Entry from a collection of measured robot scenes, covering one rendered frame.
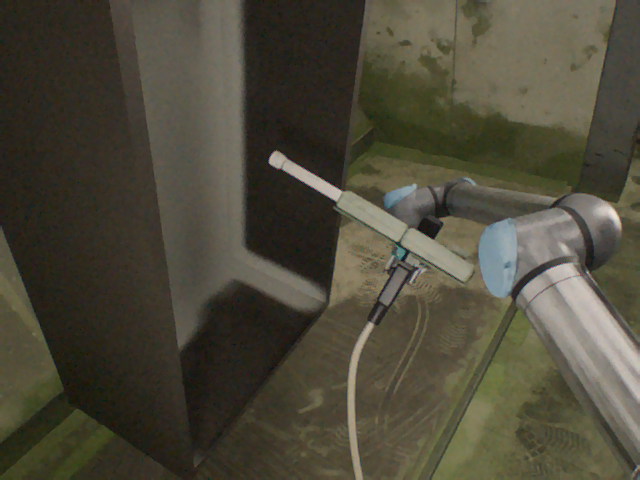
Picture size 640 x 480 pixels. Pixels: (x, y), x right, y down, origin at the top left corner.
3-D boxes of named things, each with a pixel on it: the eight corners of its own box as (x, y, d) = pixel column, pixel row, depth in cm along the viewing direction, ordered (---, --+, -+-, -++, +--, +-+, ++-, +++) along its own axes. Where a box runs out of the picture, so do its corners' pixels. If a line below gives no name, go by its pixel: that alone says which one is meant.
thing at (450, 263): (423, 350, 118) (481, 258, 114) (421, 356, 114) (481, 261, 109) (238, 232, 129) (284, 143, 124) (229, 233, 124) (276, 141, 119)
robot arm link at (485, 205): (658, 193, 87) (461, 170, 152) (585, 211, 85) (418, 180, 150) (663, 264, 89) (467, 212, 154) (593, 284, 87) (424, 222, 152)
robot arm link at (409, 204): (417, 184, 151) (428, 229, 151) (376, 194, 149) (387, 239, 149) (429, 179, 142) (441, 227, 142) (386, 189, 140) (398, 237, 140)
